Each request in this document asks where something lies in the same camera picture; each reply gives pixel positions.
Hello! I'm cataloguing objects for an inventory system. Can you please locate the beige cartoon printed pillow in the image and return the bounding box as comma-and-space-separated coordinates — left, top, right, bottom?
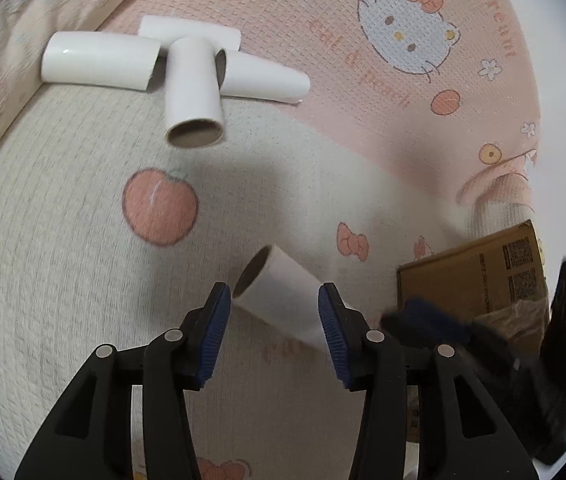
0, 0, 150, 211

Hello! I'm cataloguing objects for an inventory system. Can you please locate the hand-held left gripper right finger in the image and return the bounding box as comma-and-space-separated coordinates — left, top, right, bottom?
317, 283, 540, 480

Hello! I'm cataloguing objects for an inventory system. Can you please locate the pink cartoon printed blanket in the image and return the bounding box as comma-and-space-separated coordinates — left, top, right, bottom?
0, 0, 564, 480

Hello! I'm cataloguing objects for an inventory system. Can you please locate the white paper tube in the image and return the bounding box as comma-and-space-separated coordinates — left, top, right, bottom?
214, 49, 311, 105
40, 31, 161, 92
164, 37, 226, 150
138, 15, 241, 51
232, 244, 331, 352

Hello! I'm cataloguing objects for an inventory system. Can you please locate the brown cardboard box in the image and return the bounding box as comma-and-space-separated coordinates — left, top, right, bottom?
396, 220, 551, 443

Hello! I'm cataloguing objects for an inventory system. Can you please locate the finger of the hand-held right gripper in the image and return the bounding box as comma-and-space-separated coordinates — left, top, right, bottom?
380, 298, 484, 357

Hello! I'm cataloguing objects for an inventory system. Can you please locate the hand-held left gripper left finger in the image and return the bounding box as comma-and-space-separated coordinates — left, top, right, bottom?
13, 281, 233, 480

